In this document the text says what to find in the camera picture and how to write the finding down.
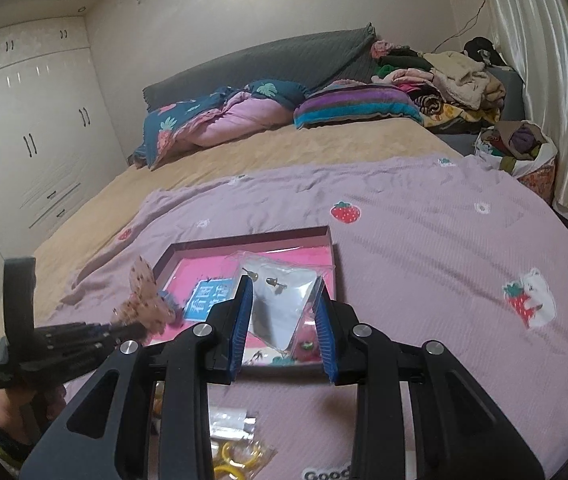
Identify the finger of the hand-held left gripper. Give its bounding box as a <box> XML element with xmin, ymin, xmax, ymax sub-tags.
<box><xmin>36</xmin><ymin>322</ymin><xmax>147</xmax><ymax>343</ymax></box>
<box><xmin>38</xmin><ymin>340</ymin><xmax>132</xmax><ymax>363</ymax></box>

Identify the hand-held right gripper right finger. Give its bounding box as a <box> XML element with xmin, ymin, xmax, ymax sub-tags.
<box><xmin>314</xmin><ymin>277</ymin><xmax>547</xmax><ymax>480</ymax></box>

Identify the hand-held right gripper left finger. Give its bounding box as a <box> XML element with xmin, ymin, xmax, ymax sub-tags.
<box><xmin>18</xmin><ymin>275</ymin><xmax>257</xmax><ymax>480</ymax></box>

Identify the clear earring bag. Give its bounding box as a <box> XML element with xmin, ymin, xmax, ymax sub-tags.
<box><xmin>231</xmin><ymin>250</ymin><xmax>337</xmax><ymax>361</ymax></box>

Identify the floral fabric scrunchie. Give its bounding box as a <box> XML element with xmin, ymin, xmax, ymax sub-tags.
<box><xmin>111</xmin><ymin>255</ymin><xmax>181</xmax><ymax>336</ymax></box>

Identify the shallow pink box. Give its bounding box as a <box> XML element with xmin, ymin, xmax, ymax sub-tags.
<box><xmin>151</xmin><ymin>225</ymin><xmax>339</xmax><ymax>368</ymax></box>

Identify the small white packet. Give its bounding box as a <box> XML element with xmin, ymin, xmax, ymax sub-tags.
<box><xmin>209</xmin><ymin>402</ymin><xmax>259</xmax><ymax>441</ymax></box>

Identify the bag of yellow rings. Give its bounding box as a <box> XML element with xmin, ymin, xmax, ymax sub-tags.
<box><xmin>211</xmin><ymin>437</ymin><xmax>277</xmax><ymax>480</ymax></box>

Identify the person's left hand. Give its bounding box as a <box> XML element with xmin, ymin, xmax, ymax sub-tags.
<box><xmin>0</xmin><ymin>382</ymin><xmax>67</xmax><ymax>448</ymax></box>

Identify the blue printed card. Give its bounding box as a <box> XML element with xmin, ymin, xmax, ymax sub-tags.
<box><xmin>184</xmin><ymin>276</ymin><xmax>241</xmax><ymax>323</ymax></box>

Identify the purple strawberry blanket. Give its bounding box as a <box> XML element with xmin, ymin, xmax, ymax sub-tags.
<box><xmin>46</xmin><ymin>155</ymin><xmax>568</xmax><ymax>480</ymax></box>

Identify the beige bed sheet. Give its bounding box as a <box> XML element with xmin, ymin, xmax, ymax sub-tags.
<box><xmin>0</xmin><ymin>122</ymin><xmax>465</xmax><ymax>341</ymax></box>

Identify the white wardrobe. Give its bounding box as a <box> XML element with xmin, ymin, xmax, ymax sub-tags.
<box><xmin>0</xmin><ymin>15</ymin><xmax>129</xmax><ymax>281</ymax></box>

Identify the blue strawberry quilt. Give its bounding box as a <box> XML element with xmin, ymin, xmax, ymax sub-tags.
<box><xmin>131</xmin><ymin>79</ymin><xmax>309</xmax><ymax>170</ymax></box>

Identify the striped pillow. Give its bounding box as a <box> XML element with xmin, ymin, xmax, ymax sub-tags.
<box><xmin>293</xmin><ymin>82</ymin><xmax>425</xmax><ymax>130</ymax></box>

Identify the grey headboard cushion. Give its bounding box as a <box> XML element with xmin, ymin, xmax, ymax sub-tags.
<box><xmin>143</xmin><ymin>24</ymin><xmax>377</xmax><ymax>111</ymax></box>

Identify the bag of clothes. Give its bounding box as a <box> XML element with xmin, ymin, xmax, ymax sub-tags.
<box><xmin>474</xmin><ymin>120</ymin><xmax>560</xmax><ymax>201</ymax></box>

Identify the pile of clothes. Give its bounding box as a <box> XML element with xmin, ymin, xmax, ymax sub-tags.
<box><xmin>371</xmin><ymin>40</ymin><xmax>507</xmax><ymax>128</ymax></box>

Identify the black cloth item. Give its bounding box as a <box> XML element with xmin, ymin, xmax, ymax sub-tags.
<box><xmin>464</xmin><ymin>36</ymin><xmax>505</xmax><ymax>66</ymax></box>

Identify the cream curtain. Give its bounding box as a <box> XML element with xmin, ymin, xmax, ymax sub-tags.
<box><xmin>479</xmin><ymin>0</ymin><xmax>568</xmax><ymax>226</ymax></box>

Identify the black wall cable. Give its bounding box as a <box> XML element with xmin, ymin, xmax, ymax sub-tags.
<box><xmin>434</xmin><ymin>0</ymin><xmax>490</xmax><ymax>53</ymax></box>

